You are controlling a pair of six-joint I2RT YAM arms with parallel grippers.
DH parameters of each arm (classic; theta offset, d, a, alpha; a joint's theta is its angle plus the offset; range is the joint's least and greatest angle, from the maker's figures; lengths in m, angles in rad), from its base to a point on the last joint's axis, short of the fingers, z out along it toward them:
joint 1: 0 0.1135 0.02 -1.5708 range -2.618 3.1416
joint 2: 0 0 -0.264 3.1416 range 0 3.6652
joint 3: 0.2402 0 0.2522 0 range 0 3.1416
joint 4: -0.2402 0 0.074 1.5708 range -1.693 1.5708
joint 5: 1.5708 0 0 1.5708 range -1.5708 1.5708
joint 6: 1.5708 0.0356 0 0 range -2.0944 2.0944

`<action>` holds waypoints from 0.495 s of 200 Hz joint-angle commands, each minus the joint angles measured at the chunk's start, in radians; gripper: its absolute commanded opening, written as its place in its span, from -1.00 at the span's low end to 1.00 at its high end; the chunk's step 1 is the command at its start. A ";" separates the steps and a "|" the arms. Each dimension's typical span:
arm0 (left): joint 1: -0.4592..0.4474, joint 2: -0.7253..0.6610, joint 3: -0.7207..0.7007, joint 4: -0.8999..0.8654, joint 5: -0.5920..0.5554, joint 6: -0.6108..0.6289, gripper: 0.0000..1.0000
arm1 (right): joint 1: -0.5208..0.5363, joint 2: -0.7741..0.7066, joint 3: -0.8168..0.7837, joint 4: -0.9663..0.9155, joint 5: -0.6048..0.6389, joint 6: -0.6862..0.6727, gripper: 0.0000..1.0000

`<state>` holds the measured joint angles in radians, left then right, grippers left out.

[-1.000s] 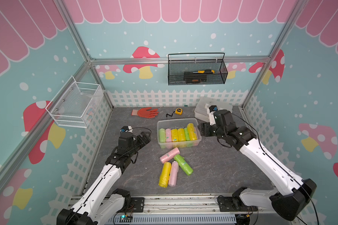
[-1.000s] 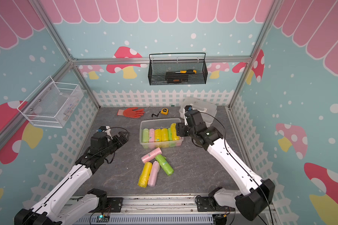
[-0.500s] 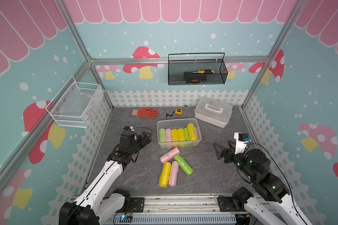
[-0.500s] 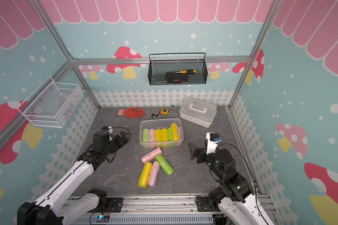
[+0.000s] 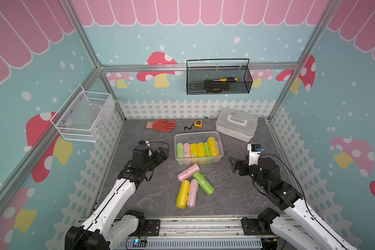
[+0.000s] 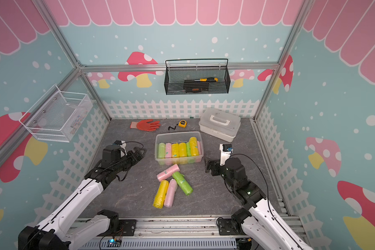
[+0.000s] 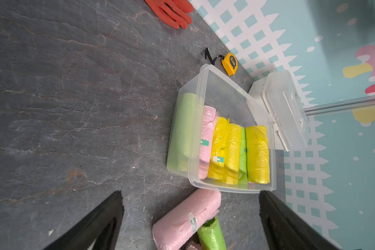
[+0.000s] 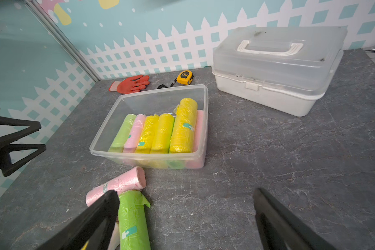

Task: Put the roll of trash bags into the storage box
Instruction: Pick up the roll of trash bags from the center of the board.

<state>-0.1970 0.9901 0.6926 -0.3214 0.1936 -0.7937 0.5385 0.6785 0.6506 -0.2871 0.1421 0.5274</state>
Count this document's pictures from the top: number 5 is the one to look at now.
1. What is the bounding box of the green roll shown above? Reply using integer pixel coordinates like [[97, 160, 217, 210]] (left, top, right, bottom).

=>
[[176, 143, 184, 159], [204, 142, 211, 157], [193, 171, 215, 196]]

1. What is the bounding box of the yellow roll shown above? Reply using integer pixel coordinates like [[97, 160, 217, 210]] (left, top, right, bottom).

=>
[[207, 136, 219, 156], [176, 180, 190, 209], [197, 142, 207, 164], [190, 143, 198, 160]]

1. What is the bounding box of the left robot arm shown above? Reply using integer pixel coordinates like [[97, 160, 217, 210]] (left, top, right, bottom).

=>
[[64, 141, 169, 250]]

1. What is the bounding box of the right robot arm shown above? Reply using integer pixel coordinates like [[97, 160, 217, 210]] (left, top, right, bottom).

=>
[[229, 157, 355, 250]]

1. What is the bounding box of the clear plastic storage box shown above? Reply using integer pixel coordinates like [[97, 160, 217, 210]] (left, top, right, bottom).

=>
[[174, 131, 224, 166]]

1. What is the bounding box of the red work glove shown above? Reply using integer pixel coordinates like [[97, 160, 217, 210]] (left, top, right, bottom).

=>
[[146, 119, 176, 132]]

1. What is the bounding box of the white lidded tool case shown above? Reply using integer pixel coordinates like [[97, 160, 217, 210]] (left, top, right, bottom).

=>
[[216, 107, 258, 142]]

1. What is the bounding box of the yellow tape measure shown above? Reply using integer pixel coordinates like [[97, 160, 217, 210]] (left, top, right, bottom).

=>
[[184, 120, 203, 131]]

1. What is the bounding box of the black orange tool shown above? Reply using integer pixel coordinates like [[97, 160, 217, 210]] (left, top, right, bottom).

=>
[[205, 86, 223, 93]]

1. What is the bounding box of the yellow black screwdriver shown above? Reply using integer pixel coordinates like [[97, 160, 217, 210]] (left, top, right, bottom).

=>
[[204, 77, 239, 83]]

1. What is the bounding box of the green circuit board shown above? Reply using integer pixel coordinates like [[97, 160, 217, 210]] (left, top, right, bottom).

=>
[[132, 239, 147, 248]]

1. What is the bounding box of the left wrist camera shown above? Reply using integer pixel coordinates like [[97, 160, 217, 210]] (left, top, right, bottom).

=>
[[137, 140, 151, 148]]

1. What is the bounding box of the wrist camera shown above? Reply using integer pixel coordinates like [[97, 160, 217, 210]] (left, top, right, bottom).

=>
[[247, 144, 263, 166], [137, 140, 151, 148]]

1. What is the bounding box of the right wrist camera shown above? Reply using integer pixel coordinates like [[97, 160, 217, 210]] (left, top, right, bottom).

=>
[[247, 144, 263, 166]]

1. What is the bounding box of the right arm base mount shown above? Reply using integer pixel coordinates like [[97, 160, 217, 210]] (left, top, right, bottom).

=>
[[240, 208, 280, 236]]

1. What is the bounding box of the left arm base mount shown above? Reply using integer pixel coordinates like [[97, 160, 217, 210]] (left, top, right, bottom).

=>
[[124, 209, 161, 236]]

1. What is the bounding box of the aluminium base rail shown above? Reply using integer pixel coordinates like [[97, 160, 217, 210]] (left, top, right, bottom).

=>
[[69, 215, 332, 250]]

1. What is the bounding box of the white wire basket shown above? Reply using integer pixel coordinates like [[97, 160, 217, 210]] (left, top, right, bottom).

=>
[[51, 85, 115, 143]]

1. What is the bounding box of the black wire mesh basket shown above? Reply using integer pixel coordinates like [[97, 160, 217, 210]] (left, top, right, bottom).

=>
[[186, 58, 253, 95]]

